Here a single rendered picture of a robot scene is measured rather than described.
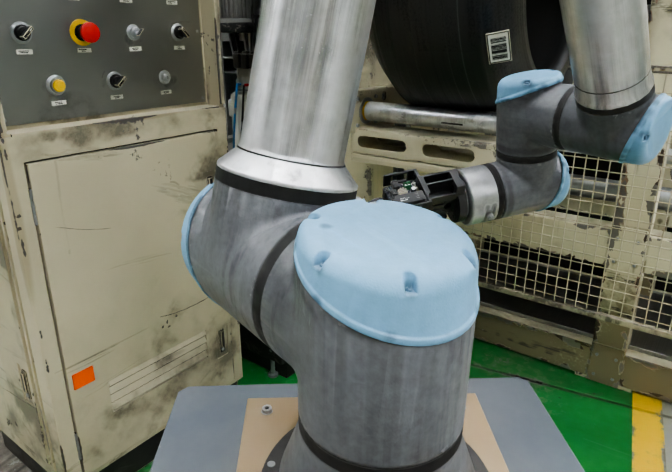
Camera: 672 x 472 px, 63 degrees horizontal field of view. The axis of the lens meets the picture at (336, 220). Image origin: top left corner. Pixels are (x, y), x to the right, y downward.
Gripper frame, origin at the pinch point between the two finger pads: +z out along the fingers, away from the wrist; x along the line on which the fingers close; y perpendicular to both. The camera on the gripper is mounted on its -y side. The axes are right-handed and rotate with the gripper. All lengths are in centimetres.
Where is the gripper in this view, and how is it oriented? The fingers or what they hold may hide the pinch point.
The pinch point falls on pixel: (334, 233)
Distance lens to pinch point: 84.8
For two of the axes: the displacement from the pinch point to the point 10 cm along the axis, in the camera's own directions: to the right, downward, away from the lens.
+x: 2.5, 7.5, -6.2
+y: -0.2, -6.3, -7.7
